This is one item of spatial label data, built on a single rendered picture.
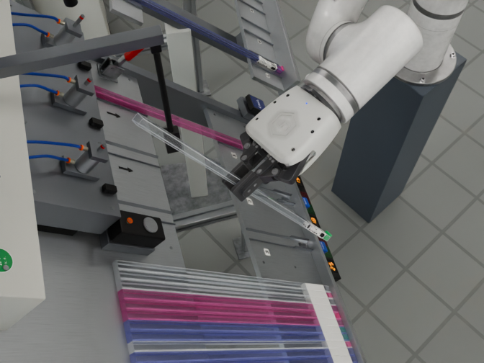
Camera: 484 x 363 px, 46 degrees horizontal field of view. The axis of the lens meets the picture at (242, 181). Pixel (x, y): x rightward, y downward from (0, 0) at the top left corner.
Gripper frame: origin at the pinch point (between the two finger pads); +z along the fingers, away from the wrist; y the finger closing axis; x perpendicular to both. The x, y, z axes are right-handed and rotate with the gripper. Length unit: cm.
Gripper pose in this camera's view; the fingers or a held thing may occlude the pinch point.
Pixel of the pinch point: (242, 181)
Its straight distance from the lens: 79.6
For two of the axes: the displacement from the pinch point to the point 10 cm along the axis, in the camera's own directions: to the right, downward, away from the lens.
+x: 4.1, 4.6, 7.9
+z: -7.2, 6.9, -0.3
